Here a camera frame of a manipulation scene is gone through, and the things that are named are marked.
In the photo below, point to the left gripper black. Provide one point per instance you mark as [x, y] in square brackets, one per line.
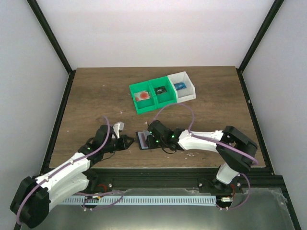
[124, 145]

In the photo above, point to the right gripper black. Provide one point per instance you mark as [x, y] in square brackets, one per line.
[152, 145]

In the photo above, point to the black leather card holder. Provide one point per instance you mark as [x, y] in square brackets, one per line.
[146, 132]

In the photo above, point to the red striped credit card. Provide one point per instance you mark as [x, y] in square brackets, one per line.
[142, 141]

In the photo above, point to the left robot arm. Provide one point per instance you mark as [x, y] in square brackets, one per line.
[37, 196]

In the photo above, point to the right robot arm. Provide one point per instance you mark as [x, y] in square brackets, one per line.
[236, 149]

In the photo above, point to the red circle card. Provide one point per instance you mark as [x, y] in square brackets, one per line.
[141, 96]

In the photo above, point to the black card in bin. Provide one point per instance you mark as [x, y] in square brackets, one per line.
[160, 90]

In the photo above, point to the blue card in bin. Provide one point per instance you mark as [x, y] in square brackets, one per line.
[179, 86]

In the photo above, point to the large green storage bin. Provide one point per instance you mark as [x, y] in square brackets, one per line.
[146, 105]

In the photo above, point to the middle green storage bin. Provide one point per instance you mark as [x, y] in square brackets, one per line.
[167, 97]

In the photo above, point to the white storage bin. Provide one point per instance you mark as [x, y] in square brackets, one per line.
[183, 95]

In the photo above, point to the metal front plate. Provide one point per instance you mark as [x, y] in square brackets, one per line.
[259, 209]

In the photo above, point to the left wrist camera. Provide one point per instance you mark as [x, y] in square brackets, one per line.
[117, 128]

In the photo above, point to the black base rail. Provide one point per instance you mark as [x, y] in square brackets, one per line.
[202, 179]

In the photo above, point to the light blue cable duct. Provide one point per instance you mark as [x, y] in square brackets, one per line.
[177, 200]

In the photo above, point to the left black side rail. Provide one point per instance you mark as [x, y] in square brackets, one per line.
[56, 127]

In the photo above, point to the black side rail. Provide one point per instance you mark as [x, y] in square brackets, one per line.
[263, 148]
[56, 127]

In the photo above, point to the right black side rail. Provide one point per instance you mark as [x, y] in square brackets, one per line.
[263, 148]

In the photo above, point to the black frame post left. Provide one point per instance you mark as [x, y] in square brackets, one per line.
[49, 33]

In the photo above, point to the black frame post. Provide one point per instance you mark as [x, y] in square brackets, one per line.
[49, 33]
[260, 34]

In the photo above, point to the black frame post right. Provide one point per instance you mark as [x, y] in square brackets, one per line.
[260, 34]

